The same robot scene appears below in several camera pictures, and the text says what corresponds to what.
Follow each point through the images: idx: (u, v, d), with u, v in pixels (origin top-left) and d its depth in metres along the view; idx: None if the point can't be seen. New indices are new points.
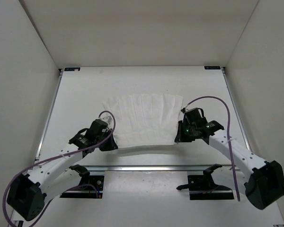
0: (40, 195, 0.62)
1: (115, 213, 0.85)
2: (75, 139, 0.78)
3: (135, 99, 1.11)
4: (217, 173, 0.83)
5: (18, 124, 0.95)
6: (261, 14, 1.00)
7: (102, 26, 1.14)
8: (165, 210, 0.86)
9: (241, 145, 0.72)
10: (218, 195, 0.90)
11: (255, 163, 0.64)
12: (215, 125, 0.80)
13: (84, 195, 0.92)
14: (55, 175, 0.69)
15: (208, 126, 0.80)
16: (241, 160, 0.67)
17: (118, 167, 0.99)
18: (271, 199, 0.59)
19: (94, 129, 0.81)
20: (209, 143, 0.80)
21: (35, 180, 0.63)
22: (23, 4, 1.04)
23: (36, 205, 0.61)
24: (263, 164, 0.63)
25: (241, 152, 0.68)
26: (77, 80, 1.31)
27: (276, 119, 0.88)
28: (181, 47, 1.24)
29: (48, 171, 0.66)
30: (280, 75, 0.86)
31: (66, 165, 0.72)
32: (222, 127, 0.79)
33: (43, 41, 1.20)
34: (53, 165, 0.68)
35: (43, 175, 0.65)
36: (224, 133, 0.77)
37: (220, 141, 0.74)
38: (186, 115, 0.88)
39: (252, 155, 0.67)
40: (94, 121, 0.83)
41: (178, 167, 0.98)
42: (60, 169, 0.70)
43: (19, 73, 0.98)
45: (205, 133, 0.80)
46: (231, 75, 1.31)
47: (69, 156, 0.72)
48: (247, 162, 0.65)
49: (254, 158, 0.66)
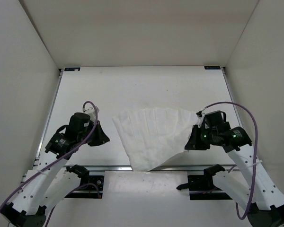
0: (32, 217, 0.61)
1: (115, 213, 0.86)
2: (52, 144, 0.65)
3: (148, 114, 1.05)
4: (219, 179, 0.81)
5: (18, 125, 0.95)
6: (261, 15, 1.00)
7: (102, 26, 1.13)
8: (165, 210, 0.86)
9: (264, 170, 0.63)
10: (218, 195, 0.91)
11: (275, 200, 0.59)
12: (241, 135, 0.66)
13: (84, 195, 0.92)
14: (42, 192, 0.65)
15: (234, 135, 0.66)
16: (261, 191, 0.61)
17: (118, 167, 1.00)
18: None
19: (75, 126, 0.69)
20: (227, 153, 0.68)
21: (20, 208, 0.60)
22: (23, 4, 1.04)
23: (32, 224, 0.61)
24: None
25: (262, 183, 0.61)
26: (77, 80, 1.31)
27: (276, 120, 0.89)
28: (181, 47, 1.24)
29: (31, 195, 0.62)
30: (281, 76, 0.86)
31: (48, 180, 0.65)
32: (249, 140, 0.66)
33: (43, 41, 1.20)
34: (34, 187, 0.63)
35: (26, 199, 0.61)
36: (250, 151, 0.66)
37: (244, 161, 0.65)
38: (206, 118, 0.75)
39: (274, 188, 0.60)
40: (73, 117, 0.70)
41: (177, 168, 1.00)
42: (45, 185, 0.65)
43: (20, 74, 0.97)
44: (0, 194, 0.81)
45: (227, 143, 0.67)
46: (231, 75, 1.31)
47: (49, 170, 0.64)
48: (267, 196, 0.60)
49: (275, 193, 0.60)
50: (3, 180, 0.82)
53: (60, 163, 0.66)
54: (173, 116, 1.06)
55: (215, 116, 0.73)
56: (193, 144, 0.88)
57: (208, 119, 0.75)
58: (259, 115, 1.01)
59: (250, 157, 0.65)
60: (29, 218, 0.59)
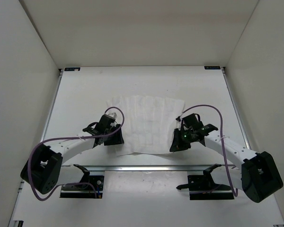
0: (58, 166, 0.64)
1: (116, 212, 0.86)
2: (89, 129, 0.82)
3: (138, 100, 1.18)
4: (216, 172, 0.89)
5: (18, 124, 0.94)
6: (262, 14, 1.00)
7: (102, 26, 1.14)
8: (165, 210, 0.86)
9: (232, 141, 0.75)
10: (218, 195, 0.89)
11: (247, 155, 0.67)
12: (209, 126, 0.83)
13: (84, 195, 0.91)
14: (71, 153, 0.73)
15: (203, 128, 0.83)
16: (234, 153, 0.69)
17: (118, 167, 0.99)
18: (267, 192, 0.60)
19: (104, 122, 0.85)
20: (206, 144, 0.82)
21: (56, 151, 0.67)
22: (23, 4, 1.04)
23: (53, 175, 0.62)
24: (254, 155, 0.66)
25: (233, 147, 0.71)
26: (77, 80, 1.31)
27: (276, 119, 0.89)
28: (181, 47, 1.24)
29: (67, 146, 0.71)
30: (280, 76, 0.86)
31: (81, 145, 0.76)
32: (216, 127, 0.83)
33: (43, 41, 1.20)
34: (72, 142, 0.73)
35: (63, 148, 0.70)
36: (217, 133, 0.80)
37: (214, 139, 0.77)
38: (184, 120, 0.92)
39: (243, 148, 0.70)
40: (104, 116, 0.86)
41: (178, 167, 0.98)
42: (77, 148, 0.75)
43: (20, 73, 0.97)
44: None
45: (201, 136, 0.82)
46: (231, 75, 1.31)
47: (85, 139, 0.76)
48: (239, 154, 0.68)
49: (245, 151, 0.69)
50: (2, 181, 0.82)
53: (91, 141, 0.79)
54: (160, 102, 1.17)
55: (190, 117, 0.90)
56: (176, 144, 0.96)
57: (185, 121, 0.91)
58: (259, 115, 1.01)
59: (218, 136, 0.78)
60: (60, 161, 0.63)
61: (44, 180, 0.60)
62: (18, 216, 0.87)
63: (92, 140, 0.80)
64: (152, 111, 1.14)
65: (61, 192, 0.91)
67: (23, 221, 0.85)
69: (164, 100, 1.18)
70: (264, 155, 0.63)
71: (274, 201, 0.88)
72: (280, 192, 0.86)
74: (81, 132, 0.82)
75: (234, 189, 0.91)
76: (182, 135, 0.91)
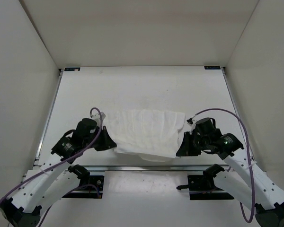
0: (28, 217, 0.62)
1: (116, 212, 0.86)
2: (59, 146, 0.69)
3: (136, 115, 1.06)
4: (219, 178, 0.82)
5: (18, 124, 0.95)
6: (262, 15, 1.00)
7: (102, 26, 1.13)
8: (165, 210, 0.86)
9: (260, 170, 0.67)
10: (218, 196, 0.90)
11: (277, 197, 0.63)
12: (232, 139, 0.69)
13: (85, 195, 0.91)
14: (41, 191, 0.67)
15: (224, 141, 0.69)
16: (262, 191, 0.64)
17: (118, 167, 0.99)
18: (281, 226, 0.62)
19: (80, 132, 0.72)
20: (224, 161, 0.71)
21: (18, 205, 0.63)
22: (23, 4, 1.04)
23: (26, 223, 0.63)
24: None
25: (262, 182, 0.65)
26: (77, 80, 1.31)
27: (277, 119, 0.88)
28: (181, 47, 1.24)
29: (30, 193, 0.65)
30: (281, 76, 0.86)
31: (50, 179, 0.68)
32: (240, 143, 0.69)
33: (43, 41, 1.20)
34: (36, 185, 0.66)
35: (26, 197, 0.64)
36: (244, 154, 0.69)
37: (240, 165, 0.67)
38: (198, 127, 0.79)
39: (273, 186, 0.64)
40: (80, 122, 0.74)
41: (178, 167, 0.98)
42: (46, 184, 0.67)
43: (19, 74, 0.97)
44: None
45: (221, 149, 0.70)
46: (231, 75, 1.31)
47: (52, 170, 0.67)
48: (269, 195, 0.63)
49: (276, 190, 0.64)
50: (3, 181, 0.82)
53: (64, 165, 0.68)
54: (160, 117, 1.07)
55: (207, 123, 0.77)
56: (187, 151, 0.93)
57: (200, 127, 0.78)
58: (259, 115, 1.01)
59: (245, 160, 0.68)
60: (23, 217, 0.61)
61: None
62: None
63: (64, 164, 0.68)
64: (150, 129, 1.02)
65: None
67: None
69: (164, 113, 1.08)
70: None
71: None
72: None
74: (51, 152, 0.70)
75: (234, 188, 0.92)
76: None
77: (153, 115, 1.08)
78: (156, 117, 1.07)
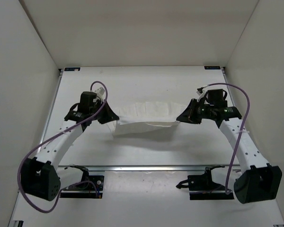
0: (54, 173, 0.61)
1: (116, 211, 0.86)
2: (70, 115, 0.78)
3: (138, 109, 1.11)
4: (217, 170, 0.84)
5: (19, 124, 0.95)
6: (262, 14, 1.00)
7: (101, 26, 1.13)
8: (165, 210, 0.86)
9: (250, 138, 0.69)
10: (218, 196, 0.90)
11: (256, 161, 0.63)
12: (233, 111, 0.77)
13: (85, 195, 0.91)
14: (62, 152, 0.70)
15: (226, 110, 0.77)
16: (244, 154, 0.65)
17: (118, 167, 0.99)
18: (255, 197, 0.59)
19: (85, 101, 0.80)
20: (219, 127, 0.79)
21: (44, 160, 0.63)
22: (23, 4, 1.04)
23: (53, 181, 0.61)
24: (264, 165, 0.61)
25: (246, 147, 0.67)
26: (77, 80, 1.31)
27: (277, 118, 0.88)
28: (181, 47, 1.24)
29: (54, 149, 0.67)
30: (281, 76, 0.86)
31: (68, 140, 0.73)
32: (239, 115, 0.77)
33: (43, 41, 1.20)
34: (57, 143, 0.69)
35: (51, 153, 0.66)
36: (238, 122, 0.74)
37: (232, 129, 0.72)
38: (208, 93, 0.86)
39: (256, 153, 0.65)
40: (83, 94, 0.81)
41: (178, 167, 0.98)
42: (65, 144, 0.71)
43: (19, 73, 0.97)
44: None
45: (219, 117, 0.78)
46: (231, 75, 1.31)
47: (70, 131, 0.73)
48: (249, 158, 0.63)
49: (258, 157, 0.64)
50: (3, 180, 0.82)
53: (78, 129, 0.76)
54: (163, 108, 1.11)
55: (217, 92, 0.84)
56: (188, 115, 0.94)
57: (209, 94, 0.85)
58: (259, 115, 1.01)
59: (237, 126, 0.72)
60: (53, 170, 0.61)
61: (46, 192, 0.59)
62: (18, 216, 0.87)
63: (76, 128, 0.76)
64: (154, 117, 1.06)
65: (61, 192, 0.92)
67: (24, 221, 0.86)
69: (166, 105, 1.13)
70: (274, 169, 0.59)
71: (274, 201, 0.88)
72: (279, 192, 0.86)
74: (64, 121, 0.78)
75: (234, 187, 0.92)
76: (200, 108, 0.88)
77: (154, 107, 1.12)
78: (159, 109, 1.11)
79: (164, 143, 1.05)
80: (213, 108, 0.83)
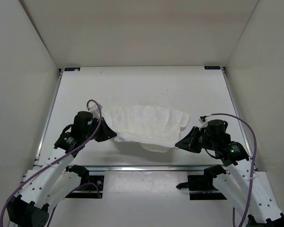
0: (39, 213, 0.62)
1: (116, 211, 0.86)
2: (61, 141, 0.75)
3: (139, 110, 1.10)
4: (219, 181, 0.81)
5: (19, 125, 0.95)
6: (262, 15, 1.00)
7: (101, 26, 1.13)
8: (165, 210, 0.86)
9: (261, 185, 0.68)
10: (217, 195, 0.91)
11: (271, 213, 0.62)
12: (239, 150, 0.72)
13: (85, 195, 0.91)
14: (49, 186, 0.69)
15: (231, 150, 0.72)
16: (258, 205, 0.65)
17: (118, 167, 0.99)
18: None
19: (79, 125, 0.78)
20: (226, 167, 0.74)
21: (28, 199, 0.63)
22: (23, 4, 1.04)
23: (37, 219, 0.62)
24: (279, 216, 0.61)
25: (259, 196, 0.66)
26: (77, 80, 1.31)
27: (277, 118, 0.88)
28: (181, 47, 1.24)
29: (39, 187, 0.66)
30: (281, 76, 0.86)
31: (57, 172, 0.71)
32: (246, 155, 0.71)
33: (43, 41, 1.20)
34: (43, 178, 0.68)
35: (36, 191, 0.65)
36: (247, 165, 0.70)
37: (242, 176, 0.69)
38: (210, 128, 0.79)
39: (270, 202, 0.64)
40: (77, 116, 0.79)
41: (178, 167, 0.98)
42: (53, 178, 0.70)
43: (19, 73, 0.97)
44: None
45: (226, 157, 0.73)
46: (231, 75, 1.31)
47: (58, 163, 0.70)
48: (263, 210, 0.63)
49: (271, 206, 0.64)
50: (3, 180, 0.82)
53: (68, 159, 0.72)
54: (162, 115, 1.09)
55: (220, 126, 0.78)
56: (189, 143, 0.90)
57: (211, 128, 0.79)
58: (259, 115, 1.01)
59: (247, 171, 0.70)
60: (37, 210, 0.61)
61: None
62: None
63: (67, 159, 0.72)
64: (152, 124, 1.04)
65: None
67: None
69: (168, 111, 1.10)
70: None
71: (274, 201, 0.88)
72: (279, 192, 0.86)
74: (54, 148, 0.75)
75: None
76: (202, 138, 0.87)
77: (155, 112, 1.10)
78: (159, 115, 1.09)
79: None
80: (217, 144, 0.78)
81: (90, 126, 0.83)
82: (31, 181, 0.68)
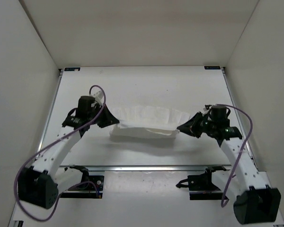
0: (51, 183, 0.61)
1: (116, 211, 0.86)
2: (68, 121, 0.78)
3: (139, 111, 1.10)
4: (217, 175, 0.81)
5: (19, 124, 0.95)
6: (262, 15, 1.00)
7: (101, 26, 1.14)
8: (165, 210, 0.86)
9: (249, 159, 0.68)
10: (217, 195, 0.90)
11: (255, 183, 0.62)
12: (234, 131, 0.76)
13: (84, 195, 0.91)
14: (59, 160, 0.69)
15: (226, 130, 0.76)
16: (243, 174, 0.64)
17: (118, 167, 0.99)
18: (253, 219, 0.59)
19: (84, 107, 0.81)
20: (221, 146, 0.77)
21: (41, 169, 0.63)
22: (23, 4, 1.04)
23: (50, 191, 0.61)
24: (264, 187, 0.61)
25: (245, 168, 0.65)
26: (77, 80, 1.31)
27: (277, 118, 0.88)
28: (181, 47, 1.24)
29: (51, 158, 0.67)
30: (281, 76, 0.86)
31: (66, 147, 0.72)
32: (240, 135, 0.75)
33: (43, 41, 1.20)
34: (54, 152, 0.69)
35: (48, 161, 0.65)
36: (239, 142, 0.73)
37: (232, 149, 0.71)
38: (212, 110, 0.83)
39: (256, 173, 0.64)
40: (81, 99, 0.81)
41: (178, 167, 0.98)
42: (62, 152, 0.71)
43: (19, 73, 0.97)
44: None
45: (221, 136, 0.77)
46: (231, 75, 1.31)
47: (68, 138, 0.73)
48: (247, 178, 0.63)
49: (257, 178, 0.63)
50: (2, 180, 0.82)
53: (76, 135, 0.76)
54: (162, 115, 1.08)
55: (222, 110, 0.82)
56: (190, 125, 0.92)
57: (213, 111, 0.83)
58: (259, 115, 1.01)
59: (238, 146, 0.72)
60: (51, 179, 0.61)
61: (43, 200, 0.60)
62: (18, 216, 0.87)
63: (75, 135, 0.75)
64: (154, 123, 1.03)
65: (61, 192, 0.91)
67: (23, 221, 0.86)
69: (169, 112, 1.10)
70: (273, 191, 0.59)
71: None
72: (279, 192, 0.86)
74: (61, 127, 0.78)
75: None
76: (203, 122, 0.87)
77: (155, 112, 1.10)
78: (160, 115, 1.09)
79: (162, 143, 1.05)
80: (215, 126, 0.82)
81: (95, 110, 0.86)
82: (42, 154, 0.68)
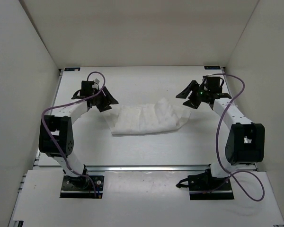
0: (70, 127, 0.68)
1: (116, 211, 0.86)
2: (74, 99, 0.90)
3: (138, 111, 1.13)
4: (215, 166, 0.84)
5: (19, 124, 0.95)
6: (262, 15, 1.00)
7: (102, 26, 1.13)
8: (165, 210, 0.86)
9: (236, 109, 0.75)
10: (218, 195, 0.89)
11: (242, 120, 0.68)
12: (224, 94, 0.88)
13: (85, 195, 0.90)
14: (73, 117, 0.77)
15: (217, 94, 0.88)
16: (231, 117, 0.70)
17: (118, 167, 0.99)
18: (243, 155, 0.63)
19: (86, 87, 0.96)
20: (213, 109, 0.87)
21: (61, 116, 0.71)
22: (23, 4, 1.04)
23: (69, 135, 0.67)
24: (249, 122, 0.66)
25: (234, 113, 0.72)
26: (77, 80, 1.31)
27: (277, 117, 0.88)
28: (181, 46, 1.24)
29: (69, 111, 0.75)
30: (281, 76, 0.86)
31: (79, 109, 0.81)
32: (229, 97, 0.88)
33: (43, 41, 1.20)
34: (71, 108, 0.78)
35: (66, 113, 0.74)
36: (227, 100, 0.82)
37: (222, 104, 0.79)
38: (207, 80, 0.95)
39: (242, 116, 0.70)
40: (83, 82, 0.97)
41: (178, 167, 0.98)
42: (75, 111, 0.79)
43: (20, 73, 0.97)
44: None
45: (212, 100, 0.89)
46: (231, 75, 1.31)
47: (79, 103, 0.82)
48: (235, 118, 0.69)
49: (244, 118, 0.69)
50: (3, 180, 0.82)
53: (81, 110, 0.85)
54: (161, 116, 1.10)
55: (215, 79, 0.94)
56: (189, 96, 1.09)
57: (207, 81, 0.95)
58: (259, 114, 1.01)
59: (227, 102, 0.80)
60: (70, 123, 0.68)
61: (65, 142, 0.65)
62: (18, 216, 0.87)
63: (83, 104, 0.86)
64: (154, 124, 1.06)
65: (61, 192, 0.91)
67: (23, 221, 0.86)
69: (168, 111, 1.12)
70: (257, 125, 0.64)
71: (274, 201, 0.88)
72: (279, 192, 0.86)
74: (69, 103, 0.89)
75: (234, 188, 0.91)
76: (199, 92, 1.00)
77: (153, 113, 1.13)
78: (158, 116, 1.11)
79: (162, 143, 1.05)
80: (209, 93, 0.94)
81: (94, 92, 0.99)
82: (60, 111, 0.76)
